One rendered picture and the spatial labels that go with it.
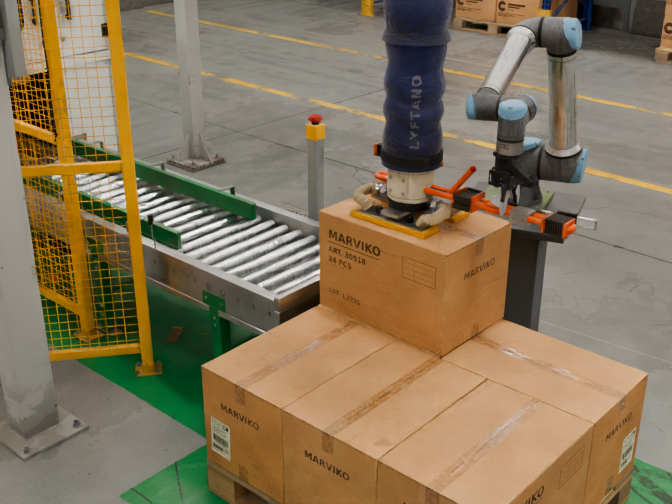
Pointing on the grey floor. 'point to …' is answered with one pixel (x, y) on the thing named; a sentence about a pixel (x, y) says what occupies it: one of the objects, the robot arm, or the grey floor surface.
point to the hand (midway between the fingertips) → (509, 210)
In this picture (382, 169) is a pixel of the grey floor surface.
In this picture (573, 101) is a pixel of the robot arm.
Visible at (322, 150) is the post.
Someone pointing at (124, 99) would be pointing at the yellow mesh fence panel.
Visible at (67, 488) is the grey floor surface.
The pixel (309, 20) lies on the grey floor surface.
